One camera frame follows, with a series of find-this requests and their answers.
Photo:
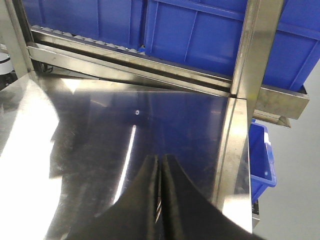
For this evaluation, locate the right blue plastic bin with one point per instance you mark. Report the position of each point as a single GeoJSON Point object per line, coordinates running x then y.
{"type": "Point", "coordinates": [206, 34]}

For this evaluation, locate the blue plastic bin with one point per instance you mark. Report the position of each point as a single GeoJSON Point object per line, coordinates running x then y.
{"type": "Point", "coordinates": [119, 22]}
{"type": "Point", "coordinates": [206, 34]}

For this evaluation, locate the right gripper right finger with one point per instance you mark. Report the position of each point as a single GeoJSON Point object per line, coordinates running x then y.
{"type": "Point", "coordinates": [187, 215]}

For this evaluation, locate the lower blue bin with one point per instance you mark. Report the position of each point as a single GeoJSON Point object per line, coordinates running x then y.
{"type": "Point", "coordinates": [262, 171]}

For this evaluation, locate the stainless steel rack frame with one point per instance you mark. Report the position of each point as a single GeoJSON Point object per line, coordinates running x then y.
{"type": "Point", "coordinates": [29, 48]}

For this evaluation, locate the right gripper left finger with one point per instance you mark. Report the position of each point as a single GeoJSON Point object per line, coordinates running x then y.
{"type": "Point", "coordinates": [133, 216]}

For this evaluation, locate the left blue plastic bin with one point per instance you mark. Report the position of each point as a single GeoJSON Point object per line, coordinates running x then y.
{"type": "Point", "coordinates": [119, 22]}

